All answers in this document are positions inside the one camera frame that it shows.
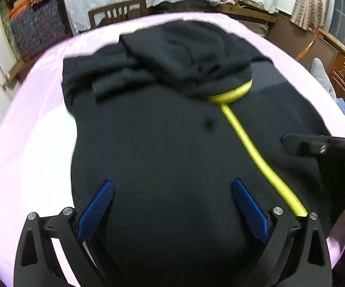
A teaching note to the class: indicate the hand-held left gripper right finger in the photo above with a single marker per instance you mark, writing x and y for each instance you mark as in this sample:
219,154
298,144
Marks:
250,209

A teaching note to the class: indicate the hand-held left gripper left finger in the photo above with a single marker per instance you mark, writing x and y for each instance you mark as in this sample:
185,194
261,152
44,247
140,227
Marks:
96,212

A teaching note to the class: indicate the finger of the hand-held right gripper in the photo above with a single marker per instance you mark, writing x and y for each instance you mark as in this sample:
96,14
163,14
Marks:
325,148

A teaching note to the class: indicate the black hoodie jacket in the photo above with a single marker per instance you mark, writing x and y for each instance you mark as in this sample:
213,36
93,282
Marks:
160,155

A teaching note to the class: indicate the rattan armchair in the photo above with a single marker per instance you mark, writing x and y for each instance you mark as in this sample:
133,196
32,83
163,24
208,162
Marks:
343,62

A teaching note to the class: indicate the pink printed blanket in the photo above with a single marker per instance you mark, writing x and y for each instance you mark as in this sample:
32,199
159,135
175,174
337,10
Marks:
25,155

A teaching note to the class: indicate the beige checked curtain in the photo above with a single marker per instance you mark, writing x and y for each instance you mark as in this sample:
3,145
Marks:
313,3

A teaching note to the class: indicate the wooden bench shelf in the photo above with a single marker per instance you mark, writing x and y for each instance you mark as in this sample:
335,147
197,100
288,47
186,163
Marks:
250,10

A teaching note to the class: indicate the brown wooden cabinet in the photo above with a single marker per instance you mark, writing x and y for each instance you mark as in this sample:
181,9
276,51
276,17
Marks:
18,68

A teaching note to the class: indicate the stack of blue patterned boxes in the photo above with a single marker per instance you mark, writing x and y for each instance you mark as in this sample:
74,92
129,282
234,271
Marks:
37,30

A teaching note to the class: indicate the green patterned panel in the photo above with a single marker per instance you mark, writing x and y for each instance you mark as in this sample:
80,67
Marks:
7,33

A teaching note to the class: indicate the dark wooden chair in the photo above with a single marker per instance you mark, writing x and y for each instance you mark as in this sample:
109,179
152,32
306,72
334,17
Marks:
115,4

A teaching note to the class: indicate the stack of orange boxes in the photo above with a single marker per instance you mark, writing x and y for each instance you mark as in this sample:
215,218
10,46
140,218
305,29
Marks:
25,7

